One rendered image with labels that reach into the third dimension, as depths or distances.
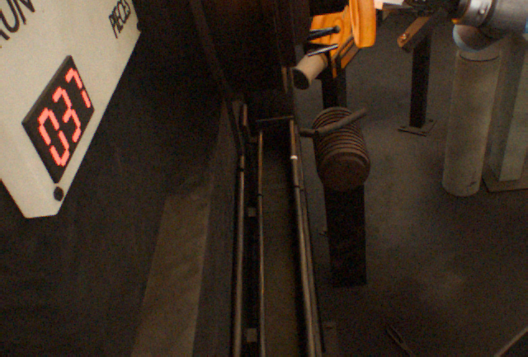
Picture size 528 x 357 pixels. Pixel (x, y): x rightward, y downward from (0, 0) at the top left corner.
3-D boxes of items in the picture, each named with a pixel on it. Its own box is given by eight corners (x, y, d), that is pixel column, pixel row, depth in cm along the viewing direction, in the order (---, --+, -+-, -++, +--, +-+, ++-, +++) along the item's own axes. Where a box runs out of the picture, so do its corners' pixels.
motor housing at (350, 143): (329, 297, 147) (315, 157, 114) (322, 241, 164) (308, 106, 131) (374, 293, 145) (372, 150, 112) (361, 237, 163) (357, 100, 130)
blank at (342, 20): (326, 72, 131) (337, 73, 130) (302, 46, 118) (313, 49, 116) (346, 17, 132) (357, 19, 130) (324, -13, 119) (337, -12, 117)
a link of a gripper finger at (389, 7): (380, -5, 102) (421, 1, 103) (378, 3, 103) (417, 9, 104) (384, 3, 99) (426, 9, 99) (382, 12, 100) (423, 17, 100)
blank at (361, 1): (357, -9, 93) (375, -12, 93) (346, -41, 104) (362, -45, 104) (360, 61, 104) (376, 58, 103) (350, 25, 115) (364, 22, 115)
